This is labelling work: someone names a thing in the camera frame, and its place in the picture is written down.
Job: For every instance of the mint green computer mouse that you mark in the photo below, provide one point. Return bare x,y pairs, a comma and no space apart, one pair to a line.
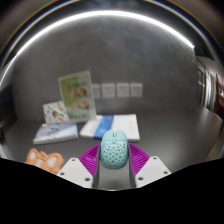
114,150

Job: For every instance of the grey striped book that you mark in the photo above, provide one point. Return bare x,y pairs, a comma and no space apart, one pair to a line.
55,132

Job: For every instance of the orange fox-shaped mouse pad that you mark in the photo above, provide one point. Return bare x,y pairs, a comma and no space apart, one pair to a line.
43,160

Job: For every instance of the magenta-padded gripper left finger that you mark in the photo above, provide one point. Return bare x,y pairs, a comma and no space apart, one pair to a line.
75,168

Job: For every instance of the green printed poster card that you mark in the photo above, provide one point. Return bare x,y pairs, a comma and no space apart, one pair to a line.
76,96

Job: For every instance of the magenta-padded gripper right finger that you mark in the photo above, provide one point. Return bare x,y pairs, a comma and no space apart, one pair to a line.
153,168

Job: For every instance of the white wall socket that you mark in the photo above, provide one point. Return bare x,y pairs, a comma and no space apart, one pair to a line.
96,91
123,90
108,90
136,89

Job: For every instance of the white book with blue band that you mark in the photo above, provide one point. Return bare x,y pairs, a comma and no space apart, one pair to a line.
128,126

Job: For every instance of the white sticker sheet card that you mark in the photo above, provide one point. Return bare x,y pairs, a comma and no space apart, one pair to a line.
53,113

